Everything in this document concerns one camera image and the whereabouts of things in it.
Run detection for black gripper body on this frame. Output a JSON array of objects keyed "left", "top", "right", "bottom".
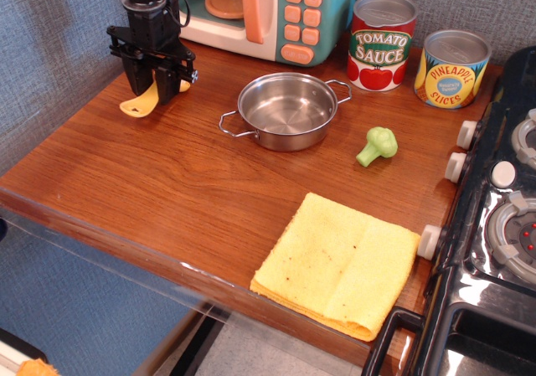
[{"left": 106, "top": 0, "right": 198, "bottom": 84}]

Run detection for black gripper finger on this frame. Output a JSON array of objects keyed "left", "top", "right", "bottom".
[
  {"left": 121, "top": 55, "right": 153, "bottom": 96},
  {"left": 155, "top": 68, "right": 181, "bottom": 106}
]

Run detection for yellow dish brush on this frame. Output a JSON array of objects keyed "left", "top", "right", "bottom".
[{"left": 119, "top": 71, "right": 174, "bottom": 118}]

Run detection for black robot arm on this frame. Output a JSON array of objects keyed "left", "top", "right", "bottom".
[{"left": 106, "top": 0, "right": 198, "bottom": 105}]

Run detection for small metal pot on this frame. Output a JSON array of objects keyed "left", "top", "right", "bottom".
[{"left": 219, "top": 72, "right": 353, "bottom": 152}]

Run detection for toy microwave oven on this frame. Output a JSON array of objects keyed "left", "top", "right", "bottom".
[{"left": 179, "top": 0, "right": 356, "bottom": 67}]

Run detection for green toy broccoli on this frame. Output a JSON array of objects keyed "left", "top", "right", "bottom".
[{"left": 356, "top": 126, "right": 398, "bottom": 167}]

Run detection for tomato sauce can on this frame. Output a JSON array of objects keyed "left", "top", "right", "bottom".
[{"left": 347, "top": 0, "right": 417, "bottom": 92}]

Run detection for yellow folded cloth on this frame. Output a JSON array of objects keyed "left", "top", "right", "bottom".
[{"left": 250, "top": 193, "right": 420, "bottom": 342}]

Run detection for pineapple slices can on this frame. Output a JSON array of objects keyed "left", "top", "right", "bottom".
[{"left": 414, "top": 29, "right": 492, "bottom": 110}]

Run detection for white stove knob middle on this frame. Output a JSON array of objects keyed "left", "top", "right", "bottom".
[{"left": 444, "top": 152, "right": 466, "bottom": 183}]

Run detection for white stove knob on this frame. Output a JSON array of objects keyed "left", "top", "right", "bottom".
[
  {"left": 456, "top": 121, "right": 478, "bottom": 150},
  {"left": 444, "top": 152, "right": 466, "bottom": 183},
  {"left": 417, "top": 224, "right": 442, "bottom": 260}
]

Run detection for white stove knob back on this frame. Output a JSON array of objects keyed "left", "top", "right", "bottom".
[{"left": 456, "top": 121, "right": 478, "bottom": 150}]

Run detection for white stove knob front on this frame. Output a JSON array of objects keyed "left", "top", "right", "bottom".
[{"left": 417, "top": 224, "right": 442, "bottom": 260}]

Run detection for orange object bottom corner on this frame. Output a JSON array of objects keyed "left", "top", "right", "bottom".
[{"left": 0, "top": 329, "right": 59, "bottom": 376}]

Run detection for black toy stove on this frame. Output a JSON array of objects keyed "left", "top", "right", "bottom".
[{"left": 363, "top": 47, "right": 535, "bottom": 375}]

